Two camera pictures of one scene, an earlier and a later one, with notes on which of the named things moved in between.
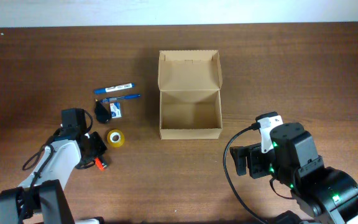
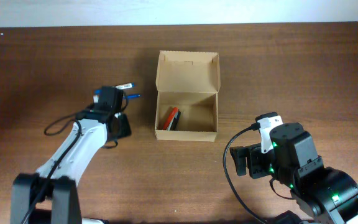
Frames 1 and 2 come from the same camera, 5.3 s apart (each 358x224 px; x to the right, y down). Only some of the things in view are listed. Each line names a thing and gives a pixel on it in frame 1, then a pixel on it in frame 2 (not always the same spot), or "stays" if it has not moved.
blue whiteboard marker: [114, 88] stays
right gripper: [246, 160] stays
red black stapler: [100, 165] to [172, 121]
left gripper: [95, 146] to [123, 126]
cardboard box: [191, 86] stays
